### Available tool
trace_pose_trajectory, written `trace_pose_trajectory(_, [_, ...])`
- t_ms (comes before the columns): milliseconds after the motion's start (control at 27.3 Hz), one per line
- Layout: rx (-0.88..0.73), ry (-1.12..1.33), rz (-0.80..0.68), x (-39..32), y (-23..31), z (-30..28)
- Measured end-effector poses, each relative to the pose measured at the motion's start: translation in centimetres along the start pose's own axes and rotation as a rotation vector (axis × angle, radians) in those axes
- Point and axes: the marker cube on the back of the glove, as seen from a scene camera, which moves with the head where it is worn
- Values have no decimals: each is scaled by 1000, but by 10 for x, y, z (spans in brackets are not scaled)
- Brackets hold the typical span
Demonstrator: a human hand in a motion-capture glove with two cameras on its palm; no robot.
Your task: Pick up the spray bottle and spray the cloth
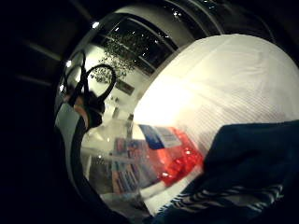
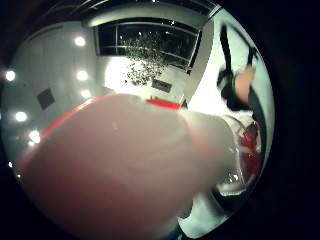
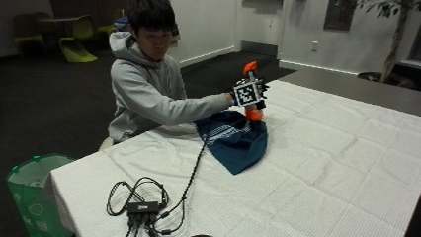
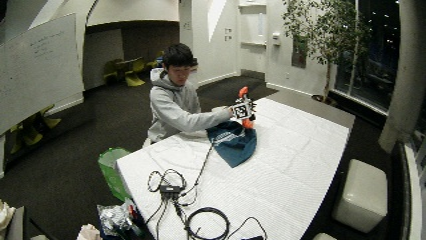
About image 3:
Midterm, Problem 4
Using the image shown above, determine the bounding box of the dark blue cloth bag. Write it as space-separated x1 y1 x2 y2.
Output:
192 110 269 176

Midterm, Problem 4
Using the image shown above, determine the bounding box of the orange toy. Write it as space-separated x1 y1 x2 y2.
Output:
243 60 264 123

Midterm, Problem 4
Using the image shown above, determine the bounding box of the white marker cube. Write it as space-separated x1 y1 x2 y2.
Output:
233 80 261 108

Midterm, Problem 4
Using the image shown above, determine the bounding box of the long black cable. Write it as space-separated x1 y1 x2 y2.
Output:
151 137 209 236

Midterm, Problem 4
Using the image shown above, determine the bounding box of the yellow-green chair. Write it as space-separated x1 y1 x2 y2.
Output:
96 8 127 37
12 13 48 55
58 14 99 64

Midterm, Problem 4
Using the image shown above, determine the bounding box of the dark plant pot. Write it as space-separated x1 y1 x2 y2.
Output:
357 71 419 91

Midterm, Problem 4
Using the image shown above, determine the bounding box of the the person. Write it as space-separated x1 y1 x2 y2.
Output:
107 0 235 144

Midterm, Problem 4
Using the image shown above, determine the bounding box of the blue object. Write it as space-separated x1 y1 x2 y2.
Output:
113 16 133 33

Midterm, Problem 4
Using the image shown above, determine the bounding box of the dark round table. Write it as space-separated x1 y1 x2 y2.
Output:
36 16 82 51

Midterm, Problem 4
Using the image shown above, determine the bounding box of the dark wall panel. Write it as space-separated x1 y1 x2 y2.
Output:
324 0 357 33

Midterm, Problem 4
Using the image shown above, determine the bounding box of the black hub box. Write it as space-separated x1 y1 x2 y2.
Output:
127 200 160 215

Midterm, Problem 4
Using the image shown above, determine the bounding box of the green shopping bag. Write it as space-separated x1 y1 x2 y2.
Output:
6 152 78 237

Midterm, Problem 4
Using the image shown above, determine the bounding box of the looped black cable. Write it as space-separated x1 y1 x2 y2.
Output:
105 176 171 217

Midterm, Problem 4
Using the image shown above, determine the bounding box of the white tablecloth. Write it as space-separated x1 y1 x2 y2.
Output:
46 79 421 237

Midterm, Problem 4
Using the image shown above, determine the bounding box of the indoor tree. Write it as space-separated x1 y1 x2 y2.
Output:
351 0 421 83

